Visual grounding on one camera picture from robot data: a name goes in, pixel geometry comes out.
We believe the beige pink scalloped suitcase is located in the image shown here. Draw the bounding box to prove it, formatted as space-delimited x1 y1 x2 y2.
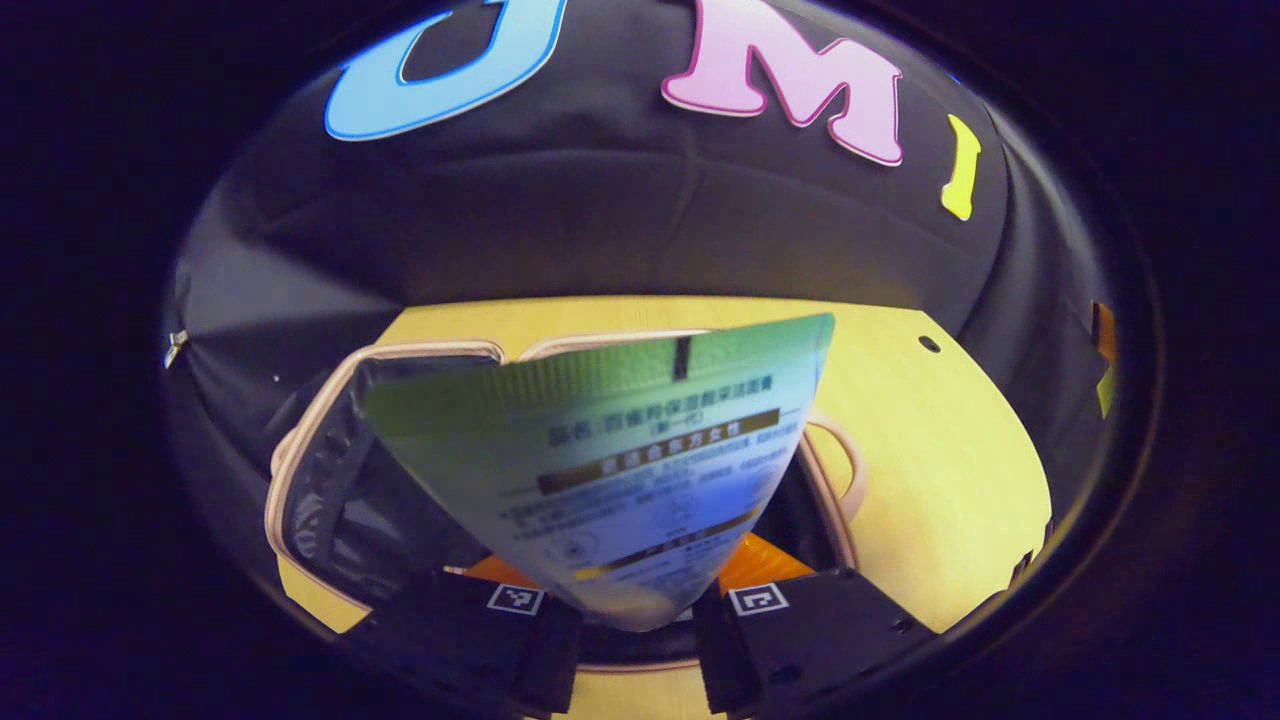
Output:
264 328 867 673

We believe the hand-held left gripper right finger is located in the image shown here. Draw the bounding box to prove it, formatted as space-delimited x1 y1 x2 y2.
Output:
692 533 939 716

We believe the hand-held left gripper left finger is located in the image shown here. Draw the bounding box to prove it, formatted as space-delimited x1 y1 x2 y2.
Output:
355 555 584 717

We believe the green white skin care packet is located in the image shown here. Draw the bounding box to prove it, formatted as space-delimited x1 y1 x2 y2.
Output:
362 312 836 633

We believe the black backdrop cloth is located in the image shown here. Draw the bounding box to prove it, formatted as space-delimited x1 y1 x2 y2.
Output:
160 0 1116 601

